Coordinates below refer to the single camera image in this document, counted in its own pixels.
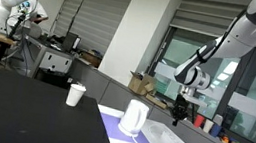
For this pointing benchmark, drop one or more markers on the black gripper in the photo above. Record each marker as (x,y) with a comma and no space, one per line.
(180,107)

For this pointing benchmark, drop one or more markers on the white electric kettle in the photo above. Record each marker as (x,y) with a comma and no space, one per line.
(133,114)

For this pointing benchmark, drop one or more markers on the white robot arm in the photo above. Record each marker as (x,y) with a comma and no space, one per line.
(241,33)

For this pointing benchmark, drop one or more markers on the white kettle base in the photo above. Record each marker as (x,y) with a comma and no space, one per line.
(128,132)

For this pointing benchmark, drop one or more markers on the red cup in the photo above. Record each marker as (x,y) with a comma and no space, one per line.
(198,121)

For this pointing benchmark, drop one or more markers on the flat cardboard box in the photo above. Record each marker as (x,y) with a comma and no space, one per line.
(156,101)

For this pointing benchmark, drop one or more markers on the blue cup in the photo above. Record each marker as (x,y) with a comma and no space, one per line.
(216,130)

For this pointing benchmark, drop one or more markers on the open cardboard box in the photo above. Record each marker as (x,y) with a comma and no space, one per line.
(143,83)

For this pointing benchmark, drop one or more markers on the colourful toys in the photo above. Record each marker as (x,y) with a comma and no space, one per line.
(230,142)

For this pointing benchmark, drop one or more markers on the purple mat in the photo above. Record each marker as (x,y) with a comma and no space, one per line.
(111,128)

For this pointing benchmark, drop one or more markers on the grey office partition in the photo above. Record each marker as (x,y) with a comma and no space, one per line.
(115,93)

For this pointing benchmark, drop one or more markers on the white paper cup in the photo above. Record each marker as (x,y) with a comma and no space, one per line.
(75,95)

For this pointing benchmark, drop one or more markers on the black computer monitor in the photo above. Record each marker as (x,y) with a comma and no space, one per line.
(70,41)

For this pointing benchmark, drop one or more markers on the grey window blinds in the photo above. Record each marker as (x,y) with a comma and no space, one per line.
(92,16)

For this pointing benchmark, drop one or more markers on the grey metal cabinet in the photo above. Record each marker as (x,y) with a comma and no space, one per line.
(52,61)

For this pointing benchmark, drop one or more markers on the person in white shirt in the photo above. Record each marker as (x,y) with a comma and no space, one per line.
(38,12)

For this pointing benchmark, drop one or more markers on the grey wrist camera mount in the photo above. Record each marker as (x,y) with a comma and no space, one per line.
(198,101)

